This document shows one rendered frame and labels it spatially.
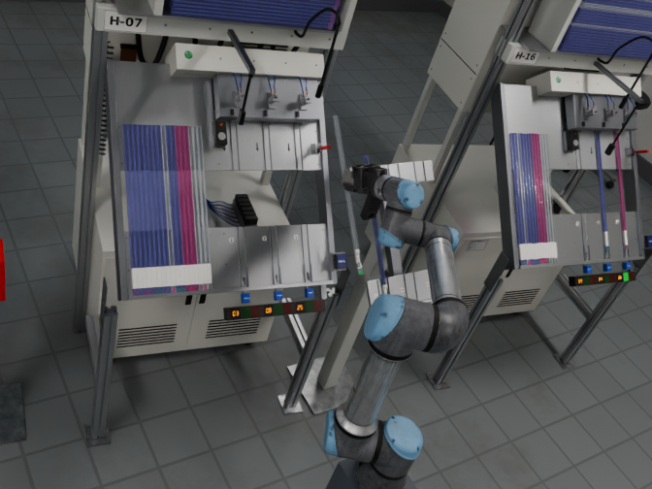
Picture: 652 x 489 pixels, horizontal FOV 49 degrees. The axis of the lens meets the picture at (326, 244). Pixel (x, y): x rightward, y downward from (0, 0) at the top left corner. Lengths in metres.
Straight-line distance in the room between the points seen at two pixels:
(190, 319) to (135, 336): 0.21
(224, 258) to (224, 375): 0.81
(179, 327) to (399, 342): 1.30
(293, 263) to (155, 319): 0.66
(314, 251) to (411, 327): 0.77
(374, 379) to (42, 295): 1.75
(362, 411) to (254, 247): 0.69
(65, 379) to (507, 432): 1.81
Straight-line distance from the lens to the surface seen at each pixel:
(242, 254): 2.26
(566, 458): 3.31
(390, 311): 1.65
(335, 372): 2.93
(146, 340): 2.81
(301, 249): 2.34
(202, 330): 2.85
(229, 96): 2.27
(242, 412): 2.85
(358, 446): 1.94
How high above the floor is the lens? 2.27
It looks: 38 degrees down
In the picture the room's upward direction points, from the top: 19 degrees clockwise
